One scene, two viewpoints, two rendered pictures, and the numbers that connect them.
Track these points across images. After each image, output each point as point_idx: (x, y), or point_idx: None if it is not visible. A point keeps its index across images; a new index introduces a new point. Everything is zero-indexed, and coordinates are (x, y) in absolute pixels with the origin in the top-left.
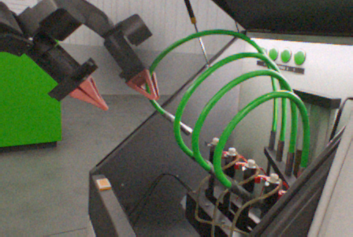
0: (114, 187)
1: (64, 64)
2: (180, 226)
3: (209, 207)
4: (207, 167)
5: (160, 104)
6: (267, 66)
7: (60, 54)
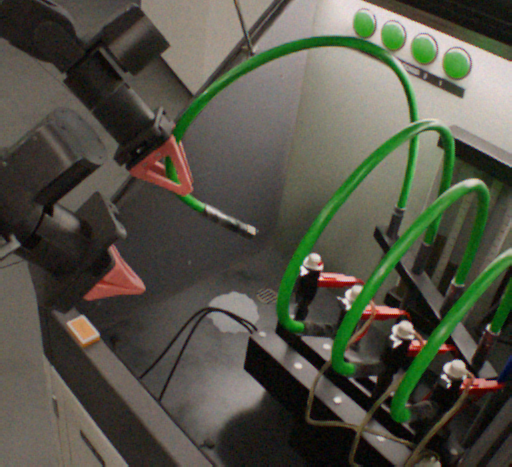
0: (86, 311)
1: (68, 245)
2: (224, 368)
3: (302, 370)
4: (350, 372)
5: None
6: (408, 99)
7: (57, 227)
